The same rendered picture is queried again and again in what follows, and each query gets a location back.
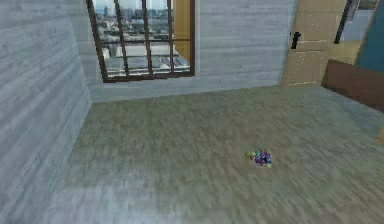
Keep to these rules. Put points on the brown framed window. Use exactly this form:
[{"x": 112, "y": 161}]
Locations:
[{"x": 146, "y": 43}]

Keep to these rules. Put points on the tan wooden room door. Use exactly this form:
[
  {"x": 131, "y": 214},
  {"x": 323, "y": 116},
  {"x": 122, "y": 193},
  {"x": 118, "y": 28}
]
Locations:
[{"x": 311, "y": 43}]

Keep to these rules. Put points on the dark brown wooden furniture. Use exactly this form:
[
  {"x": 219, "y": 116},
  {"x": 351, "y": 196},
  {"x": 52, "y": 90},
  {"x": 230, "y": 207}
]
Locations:
[{"x": 356, "y": 83}]

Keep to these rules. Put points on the teal panel with brown edge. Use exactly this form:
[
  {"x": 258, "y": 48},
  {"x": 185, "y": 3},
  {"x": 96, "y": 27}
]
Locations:
[{"x": 372, "y": 46}]

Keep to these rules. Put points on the black framed window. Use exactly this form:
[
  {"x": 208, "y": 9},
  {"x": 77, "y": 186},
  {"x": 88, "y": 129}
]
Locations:
[{"x": 353, "y": 16}]

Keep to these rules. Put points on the multicoloured bead cluster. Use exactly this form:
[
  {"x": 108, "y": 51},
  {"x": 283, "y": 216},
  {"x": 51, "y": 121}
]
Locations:
[{"x": 260, "y": 157}]

